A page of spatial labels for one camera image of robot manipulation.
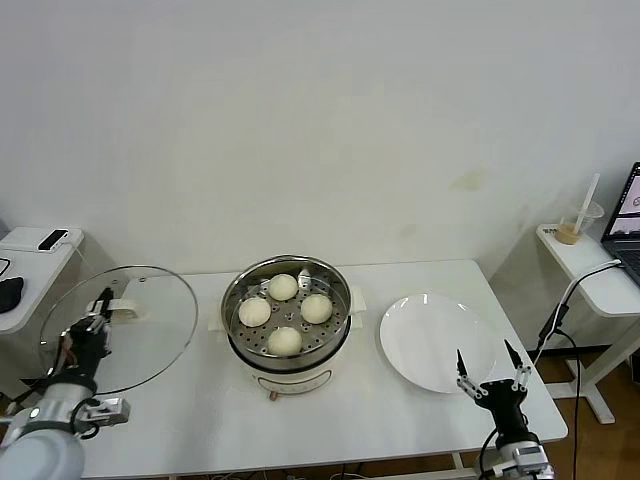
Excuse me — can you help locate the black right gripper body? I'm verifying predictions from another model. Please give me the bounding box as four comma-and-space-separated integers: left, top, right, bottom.
477, 379, 531, 441

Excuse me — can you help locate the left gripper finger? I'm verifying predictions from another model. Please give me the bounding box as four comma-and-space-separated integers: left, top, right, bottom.
89, 312, 114, 341
83, 285, 114, 321

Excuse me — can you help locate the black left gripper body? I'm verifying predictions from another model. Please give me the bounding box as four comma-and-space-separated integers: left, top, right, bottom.
57, 319, 112, 376

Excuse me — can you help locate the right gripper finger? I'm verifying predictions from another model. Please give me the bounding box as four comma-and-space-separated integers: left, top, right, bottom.
503, 339, 534, 394
454, 348, 489, 401

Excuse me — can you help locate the round glass lid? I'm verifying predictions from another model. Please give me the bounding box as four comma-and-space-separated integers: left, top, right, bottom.
38, 264, 199, 396

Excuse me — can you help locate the white steamed baozi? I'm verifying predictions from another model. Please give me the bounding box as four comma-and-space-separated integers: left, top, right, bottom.
268, 273, 299, 301
299, 293, 334, 324
267, 326, 303, 357
238, 297, 272, 327

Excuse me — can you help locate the perforated stainless steamer basket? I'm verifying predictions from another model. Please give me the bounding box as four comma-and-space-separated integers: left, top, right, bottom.
220, 255, 352, 369

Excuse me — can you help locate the white round plate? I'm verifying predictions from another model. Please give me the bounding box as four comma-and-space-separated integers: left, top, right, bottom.
378, 292, 497, 395

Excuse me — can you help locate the white side table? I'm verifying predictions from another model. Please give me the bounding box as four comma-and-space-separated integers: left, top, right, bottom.
535, 222, 640, 426
0, 227, 126, 416

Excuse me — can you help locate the black and white phone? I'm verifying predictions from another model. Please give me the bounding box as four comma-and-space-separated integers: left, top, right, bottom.
37, 229, 70, 253

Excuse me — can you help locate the black cloth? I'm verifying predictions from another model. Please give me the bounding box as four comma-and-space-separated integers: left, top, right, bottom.
0, 277, 25, 315

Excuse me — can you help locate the clear plastic drink cup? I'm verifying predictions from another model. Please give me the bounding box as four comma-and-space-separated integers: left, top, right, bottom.
558, 199, 605, 246

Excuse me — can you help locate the dark open laptop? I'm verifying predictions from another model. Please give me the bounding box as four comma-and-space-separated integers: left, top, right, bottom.
599, 160, 640, 289

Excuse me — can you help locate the white electric cooker base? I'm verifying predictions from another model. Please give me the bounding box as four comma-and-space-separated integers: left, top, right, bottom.
206, 283, 368, 402

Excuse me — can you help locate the white drinking straw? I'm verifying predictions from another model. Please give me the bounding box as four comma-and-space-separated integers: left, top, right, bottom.
572, 172, 601, 236

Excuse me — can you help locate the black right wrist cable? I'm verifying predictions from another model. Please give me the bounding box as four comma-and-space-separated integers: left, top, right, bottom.
477, 429, 499, 480

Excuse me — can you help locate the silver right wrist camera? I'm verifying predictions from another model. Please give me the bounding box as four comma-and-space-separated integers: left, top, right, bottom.
492, 439, 555, 479

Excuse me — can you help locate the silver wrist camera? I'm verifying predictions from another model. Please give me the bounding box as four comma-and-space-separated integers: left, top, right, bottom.
492, 439, 555, 479
79, 394, 132, 429

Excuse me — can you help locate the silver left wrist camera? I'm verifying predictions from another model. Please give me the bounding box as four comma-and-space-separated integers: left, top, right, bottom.
79, 394, 132, 429

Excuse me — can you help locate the hanging black cable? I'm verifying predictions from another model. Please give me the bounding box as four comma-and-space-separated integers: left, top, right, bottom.
552, 327, 586, 480

